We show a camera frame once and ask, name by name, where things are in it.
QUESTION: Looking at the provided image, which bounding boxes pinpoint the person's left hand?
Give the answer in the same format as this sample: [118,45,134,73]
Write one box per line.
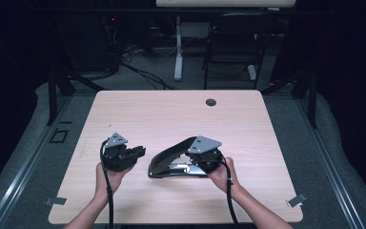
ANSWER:
[94,161,135,205]

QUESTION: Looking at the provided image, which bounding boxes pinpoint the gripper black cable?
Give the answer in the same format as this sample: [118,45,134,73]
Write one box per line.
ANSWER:
[216,156,240,229]
[99,139,115,229]

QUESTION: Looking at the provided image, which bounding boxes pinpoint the black folding chair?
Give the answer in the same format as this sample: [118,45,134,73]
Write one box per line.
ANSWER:
[201,12,276,91]

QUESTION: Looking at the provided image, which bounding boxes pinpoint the white desk foot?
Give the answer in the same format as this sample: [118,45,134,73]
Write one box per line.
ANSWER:
[247,64,258,81]

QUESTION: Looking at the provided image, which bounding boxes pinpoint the black floor cables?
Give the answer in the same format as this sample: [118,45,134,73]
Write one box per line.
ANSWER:
[119,61,179,91]

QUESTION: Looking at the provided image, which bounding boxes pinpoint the black metal frame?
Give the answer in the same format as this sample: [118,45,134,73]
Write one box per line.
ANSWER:
[260,69,319,130]
[46,68,107,126]

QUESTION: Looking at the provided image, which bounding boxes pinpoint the aluminium floor rail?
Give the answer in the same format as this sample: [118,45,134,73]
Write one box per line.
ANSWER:
[294,94,366,229]
[0,94,74,229]

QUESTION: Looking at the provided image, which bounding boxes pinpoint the white desk leg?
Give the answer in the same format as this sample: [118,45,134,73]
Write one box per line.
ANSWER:
[173,15,185,82]

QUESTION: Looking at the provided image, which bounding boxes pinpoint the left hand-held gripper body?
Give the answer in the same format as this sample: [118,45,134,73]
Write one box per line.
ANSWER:
[101,132,136,173]

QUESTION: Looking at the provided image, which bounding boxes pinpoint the black computer tower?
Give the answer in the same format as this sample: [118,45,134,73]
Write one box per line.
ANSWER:
[71,12,121,73]

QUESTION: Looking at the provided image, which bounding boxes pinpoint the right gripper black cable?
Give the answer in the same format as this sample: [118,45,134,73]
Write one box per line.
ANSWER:
[216,156,240,229]

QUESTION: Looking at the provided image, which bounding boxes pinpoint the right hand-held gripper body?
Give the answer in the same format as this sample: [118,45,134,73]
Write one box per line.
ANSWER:
[185,135,226,175]

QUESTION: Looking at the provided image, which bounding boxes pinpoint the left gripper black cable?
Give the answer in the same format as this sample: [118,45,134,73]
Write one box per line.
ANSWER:
[99,139,115,229]

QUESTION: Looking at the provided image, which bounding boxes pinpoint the person's right hand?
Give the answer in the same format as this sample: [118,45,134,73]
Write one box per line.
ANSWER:
[207,156,241,196]

